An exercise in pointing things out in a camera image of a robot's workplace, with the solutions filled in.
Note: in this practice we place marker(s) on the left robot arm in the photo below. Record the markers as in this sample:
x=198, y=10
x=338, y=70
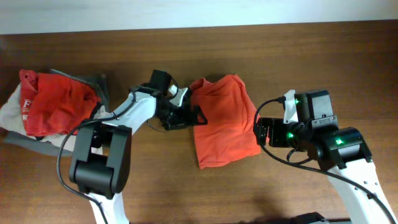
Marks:
x=101, y=159

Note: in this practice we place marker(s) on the orange soccer t-shirt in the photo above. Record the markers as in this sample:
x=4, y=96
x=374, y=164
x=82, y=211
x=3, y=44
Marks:
x=228, y=136

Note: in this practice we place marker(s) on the grey folded shirt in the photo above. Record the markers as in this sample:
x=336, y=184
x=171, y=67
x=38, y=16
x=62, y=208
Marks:
x=25, y=143

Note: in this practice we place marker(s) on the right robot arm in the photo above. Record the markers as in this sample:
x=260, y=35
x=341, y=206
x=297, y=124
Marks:
x=309, y=125

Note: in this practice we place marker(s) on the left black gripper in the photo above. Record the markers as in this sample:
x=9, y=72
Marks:
x=188, y=113

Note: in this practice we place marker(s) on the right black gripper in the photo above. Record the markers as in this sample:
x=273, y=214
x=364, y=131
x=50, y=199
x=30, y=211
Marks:
x=262, y=131

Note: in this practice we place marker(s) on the beige folded shirt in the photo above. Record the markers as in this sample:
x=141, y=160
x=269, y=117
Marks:
x=51, y=112

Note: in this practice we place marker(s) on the red folded shirt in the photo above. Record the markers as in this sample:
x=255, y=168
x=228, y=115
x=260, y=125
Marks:
x=54, y=104

